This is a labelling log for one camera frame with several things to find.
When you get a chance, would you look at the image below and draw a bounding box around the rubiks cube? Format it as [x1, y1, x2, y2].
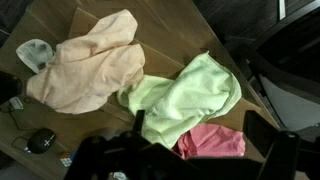
[58, 151, 77, 168]

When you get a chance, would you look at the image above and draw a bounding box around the pink shirt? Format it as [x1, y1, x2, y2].
[175, 122, 247, 161]

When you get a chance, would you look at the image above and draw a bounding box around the peach shirt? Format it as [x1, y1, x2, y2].
[25, 8, 146, 116]

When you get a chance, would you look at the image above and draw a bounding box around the white stained cloth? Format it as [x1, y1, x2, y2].
[15, 38, 56, 75]

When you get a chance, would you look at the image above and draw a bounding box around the thin black cable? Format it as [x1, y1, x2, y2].
[0, 99, 39, 153]

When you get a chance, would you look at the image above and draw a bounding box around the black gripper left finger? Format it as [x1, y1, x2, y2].
[126, 109, 153, 148]

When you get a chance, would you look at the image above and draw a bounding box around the white paper tag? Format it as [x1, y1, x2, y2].
[8, 96, 25, 111]

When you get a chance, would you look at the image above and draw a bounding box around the grey office chair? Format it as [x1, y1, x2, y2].
[228, 3, 320, 134]

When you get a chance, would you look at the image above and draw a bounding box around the large cardboard box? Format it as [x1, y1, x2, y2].
[67, 6, 281, 134]

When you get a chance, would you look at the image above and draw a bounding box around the light yellow shirt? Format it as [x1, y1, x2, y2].
[116, 51, 243, 150]

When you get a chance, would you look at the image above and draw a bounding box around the black round speaker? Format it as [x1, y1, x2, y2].
[26, 127, 57, 155]

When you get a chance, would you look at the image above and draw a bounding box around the black rounded bag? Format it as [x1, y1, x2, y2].
[0, 70, 24, 105]

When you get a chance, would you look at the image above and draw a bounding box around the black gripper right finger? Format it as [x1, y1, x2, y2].
[244, 110, 301, 180]

